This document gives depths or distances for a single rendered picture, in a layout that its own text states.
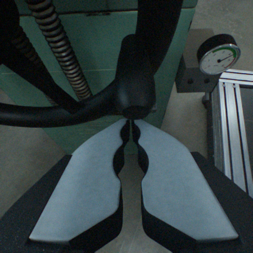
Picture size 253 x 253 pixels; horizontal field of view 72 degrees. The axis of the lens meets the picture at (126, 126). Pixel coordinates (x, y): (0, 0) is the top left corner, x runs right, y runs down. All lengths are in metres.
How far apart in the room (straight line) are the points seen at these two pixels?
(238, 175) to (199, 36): 0.50
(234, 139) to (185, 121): 0.33
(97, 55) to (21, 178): 0.81
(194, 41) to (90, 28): 0.22
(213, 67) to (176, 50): 0.08
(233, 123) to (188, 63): 0.50
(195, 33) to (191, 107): 0.69
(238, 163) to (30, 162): 0.95
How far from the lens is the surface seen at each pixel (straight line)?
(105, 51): 0.38
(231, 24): 1.79
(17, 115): 0.25
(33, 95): 0.54
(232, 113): 0.86
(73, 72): 0.25
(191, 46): 0.43
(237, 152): 0.79
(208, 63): 0.35
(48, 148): 1.04
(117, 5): 0.33
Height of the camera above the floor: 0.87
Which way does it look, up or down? 62 degrees down
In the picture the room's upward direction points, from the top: 5 degrees counter-clockwise
